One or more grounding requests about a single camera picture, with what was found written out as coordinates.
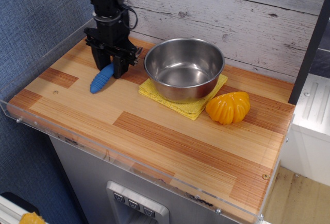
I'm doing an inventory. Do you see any white toy sink unit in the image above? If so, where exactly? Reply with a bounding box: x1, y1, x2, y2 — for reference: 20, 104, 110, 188
280, 74, 329, 185

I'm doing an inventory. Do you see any yellow plastic toy pepper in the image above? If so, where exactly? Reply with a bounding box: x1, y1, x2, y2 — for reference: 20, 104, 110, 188
205, 92, 251, 125

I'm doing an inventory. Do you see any black vertical frame post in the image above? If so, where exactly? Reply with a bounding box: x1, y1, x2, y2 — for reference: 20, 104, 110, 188
288, 0, 329, 105

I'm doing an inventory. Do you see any stainless steel pot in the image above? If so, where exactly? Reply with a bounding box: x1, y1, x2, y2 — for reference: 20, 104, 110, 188
144, 38, 225, 103

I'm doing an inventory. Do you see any blue-handled metal fork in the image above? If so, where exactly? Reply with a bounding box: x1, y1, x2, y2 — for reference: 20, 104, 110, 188
90, 44, 143, 93

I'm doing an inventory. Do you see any yellow folded cloth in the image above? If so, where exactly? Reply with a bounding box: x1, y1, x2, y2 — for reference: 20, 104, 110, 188
138, 74, 228, 120

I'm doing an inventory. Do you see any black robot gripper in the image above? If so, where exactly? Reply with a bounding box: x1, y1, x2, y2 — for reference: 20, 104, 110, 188
84, 21, 136, 79

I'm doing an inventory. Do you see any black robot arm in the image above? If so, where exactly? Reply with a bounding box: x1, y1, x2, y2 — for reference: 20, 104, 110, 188
84, 0, 142, 79

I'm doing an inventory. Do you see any yellow black object bottom left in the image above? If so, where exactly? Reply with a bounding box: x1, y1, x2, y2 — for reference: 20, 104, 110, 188
1, 192, 46, 223

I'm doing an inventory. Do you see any clear acrylic table guard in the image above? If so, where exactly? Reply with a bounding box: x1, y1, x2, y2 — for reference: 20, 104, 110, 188
1, 14, 299, 223

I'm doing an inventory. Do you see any silver toy fridge cabinet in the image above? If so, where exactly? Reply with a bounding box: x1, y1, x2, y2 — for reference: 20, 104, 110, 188
51, 137, 233, 223

